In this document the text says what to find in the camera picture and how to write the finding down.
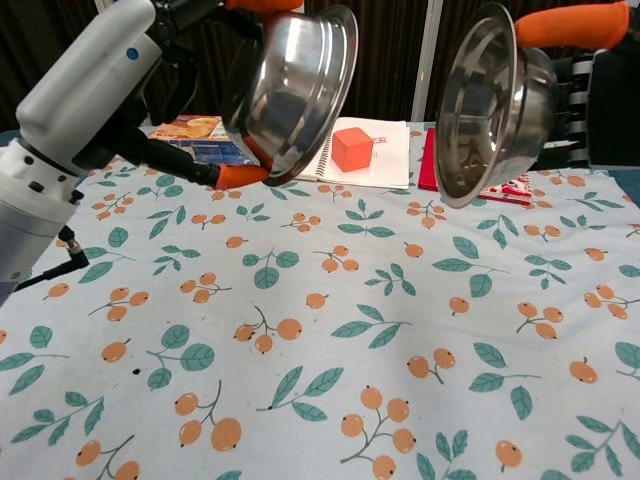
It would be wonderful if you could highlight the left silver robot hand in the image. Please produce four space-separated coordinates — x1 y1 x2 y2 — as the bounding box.
14 0 306 192

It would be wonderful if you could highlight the blue biscuit box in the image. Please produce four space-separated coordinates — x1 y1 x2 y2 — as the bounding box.
148 114 261 169

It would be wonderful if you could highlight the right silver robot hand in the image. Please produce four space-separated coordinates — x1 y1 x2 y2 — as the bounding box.
513 0 640 172

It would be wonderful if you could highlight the open white spiral notebook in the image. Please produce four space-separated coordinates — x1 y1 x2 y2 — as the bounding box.
294 116 412 190

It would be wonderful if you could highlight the fruit and leaf print tablecloth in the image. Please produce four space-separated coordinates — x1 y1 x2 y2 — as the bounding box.
0 122 640 480

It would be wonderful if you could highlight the white partition frame post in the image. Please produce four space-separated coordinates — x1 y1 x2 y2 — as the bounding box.
410 0 445 123

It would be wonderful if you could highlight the red spiral calendar book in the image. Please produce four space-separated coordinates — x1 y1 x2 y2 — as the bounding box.
417 127 534 207

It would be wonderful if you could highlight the orange cube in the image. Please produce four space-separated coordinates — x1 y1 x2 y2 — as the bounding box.
331 127 375 174

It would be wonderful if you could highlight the stainless steel bowl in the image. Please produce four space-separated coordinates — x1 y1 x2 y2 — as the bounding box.
219 4 360 188
435 2 559 210

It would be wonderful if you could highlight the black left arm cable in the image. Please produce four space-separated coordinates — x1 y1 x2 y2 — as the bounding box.
12 225 92 294

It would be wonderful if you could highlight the dark brown curtain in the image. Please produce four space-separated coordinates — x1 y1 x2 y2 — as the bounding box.
0 0 640 132

